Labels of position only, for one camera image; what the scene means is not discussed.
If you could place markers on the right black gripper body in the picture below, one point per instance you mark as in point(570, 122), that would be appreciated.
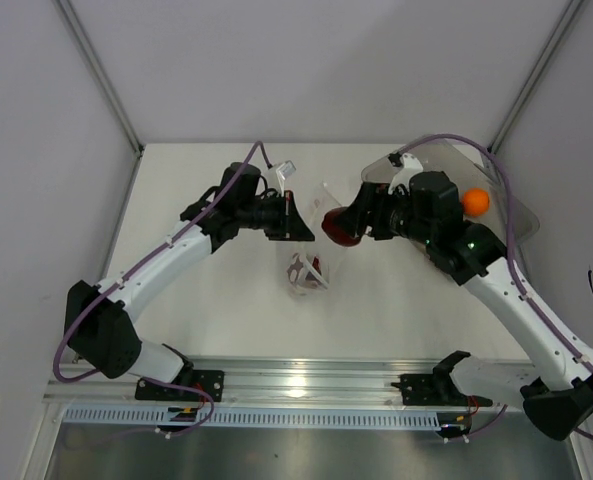
point(393, 214)

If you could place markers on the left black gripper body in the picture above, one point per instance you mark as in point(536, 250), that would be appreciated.
point(268, 214)

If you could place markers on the dark red apple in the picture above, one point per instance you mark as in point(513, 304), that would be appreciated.
point(334, 232)

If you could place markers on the clear zip top bag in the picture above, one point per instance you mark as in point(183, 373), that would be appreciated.
point(331, 255)

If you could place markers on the red grape bunch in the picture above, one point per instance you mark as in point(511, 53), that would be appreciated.
point(306, 274)

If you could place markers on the orange fruit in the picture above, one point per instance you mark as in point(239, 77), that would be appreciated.
point(475, 202)

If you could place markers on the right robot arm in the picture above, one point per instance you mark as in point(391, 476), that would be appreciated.
point(556, 393)

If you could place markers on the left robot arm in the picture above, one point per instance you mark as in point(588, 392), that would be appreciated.
point(100, 319)

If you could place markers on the clear plastic bin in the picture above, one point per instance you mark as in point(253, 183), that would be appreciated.
point(463, 164)

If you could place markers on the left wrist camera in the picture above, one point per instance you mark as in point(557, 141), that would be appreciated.
point(276, 178)

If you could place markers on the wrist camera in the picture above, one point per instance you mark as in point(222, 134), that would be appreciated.
point(411, 166)
point(276, 178)

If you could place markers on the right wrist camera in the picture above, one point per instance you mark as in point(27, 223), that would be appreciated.
point(411, 166)

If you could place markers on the aluminium mounting rail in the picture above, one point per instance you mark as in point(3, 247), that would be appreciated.
point(303, 383)

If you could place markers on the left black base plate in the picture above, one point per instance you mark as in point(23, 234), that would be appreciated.
point(208, 381)

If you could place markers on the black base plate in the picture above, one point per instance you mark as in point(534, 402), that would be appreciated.
point(208, 381)
point(434, 390)

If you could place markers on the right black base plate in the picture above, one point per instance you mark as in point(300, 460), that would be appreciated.
point(434, 390)

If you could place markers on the slotted cable duct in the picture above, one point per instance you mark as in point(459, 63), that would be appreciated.
point(388, 419)

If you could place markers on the right aluminium frame post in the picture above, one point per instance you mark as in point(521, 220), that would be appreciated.
point(553, 45)

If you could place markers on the aluminium frame post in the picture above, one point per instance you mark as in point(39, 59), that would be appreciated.
point(84, 45)
point(553, 45)

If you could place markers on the left aluminium frame post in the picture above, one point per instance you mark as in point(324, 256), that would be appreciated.
point(84, 45)

